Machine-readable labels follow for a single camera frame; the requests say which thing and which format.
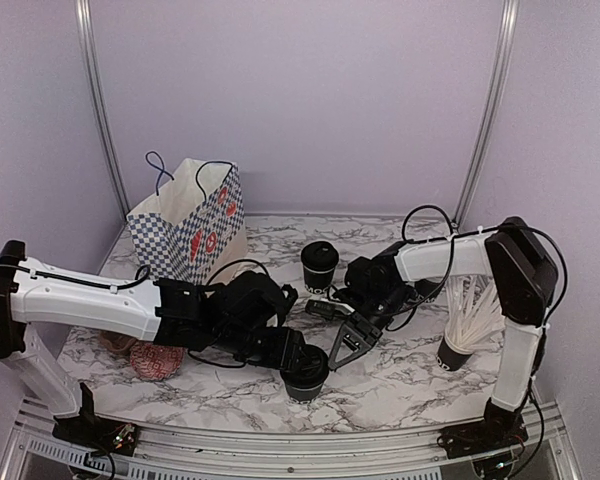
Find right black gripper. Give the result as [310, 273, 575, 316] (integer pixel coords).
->
[326, 285, 409, 372]

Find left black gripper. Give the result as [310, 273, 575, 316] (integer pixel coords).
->
[214, 325, 313, 374]

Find black paper coffee cup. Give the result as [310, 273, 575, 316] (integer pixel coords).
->
[302, 265, 336, 294]

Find black plastic cup lid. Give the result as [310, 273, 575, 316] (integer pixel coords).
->
[301, 241, 339, 272]

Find blue checkered paper bag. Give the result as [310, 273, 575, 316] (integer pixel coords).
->
[127, 151, 248, 284]

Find brown cardboard cup carrier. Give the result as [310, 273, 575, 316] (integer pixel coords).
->
[98, 331, 138, 356]

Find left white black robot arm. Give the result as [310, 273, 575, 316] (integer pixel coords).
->
[0, 241, 309, 445]

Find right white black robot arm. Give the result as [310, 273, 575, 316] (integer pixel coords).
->
[329, 216, 568, 448]

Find stack of black paper cups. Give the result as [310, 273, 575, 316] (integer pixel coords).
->
[414, 279, 443, 303]

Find black cup holding straws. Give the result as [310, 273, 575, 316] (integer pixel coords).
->
[436, 334, 473, 372]

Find red geometric ceramic bowl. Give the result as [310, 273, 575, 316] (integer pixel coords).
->
[130, 342, 184, 381]

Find bundle of white wrapped straws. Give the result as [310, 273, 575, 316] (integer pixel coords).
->
[444, 275, 504, 355]

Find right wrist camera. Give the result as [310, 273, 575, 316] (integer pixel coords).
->
[305, 299, 353, 320]

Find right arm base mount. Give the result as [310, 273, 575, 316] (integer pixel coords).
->
[437, 397, 528, 459]

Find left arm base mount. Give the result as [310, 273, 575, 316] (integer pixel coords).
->
[52, 382, 140, 457]

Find aluminium front frame rail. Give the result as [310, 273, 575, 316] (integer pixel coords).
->
[0, 394, 581, 480]

